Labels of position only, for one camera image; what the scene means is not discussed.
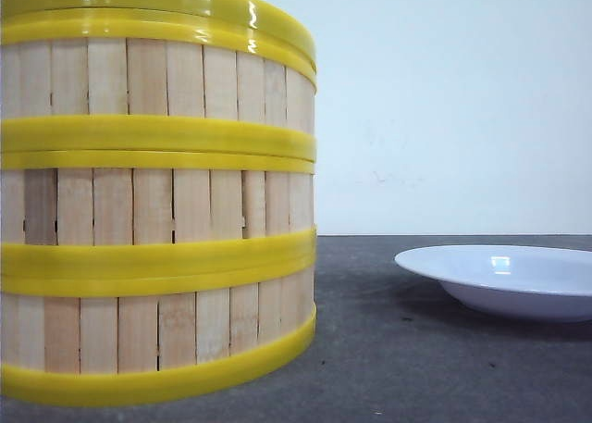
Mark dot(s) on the white plate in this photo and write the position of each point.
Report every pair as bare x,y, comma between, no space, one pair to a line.
526,282

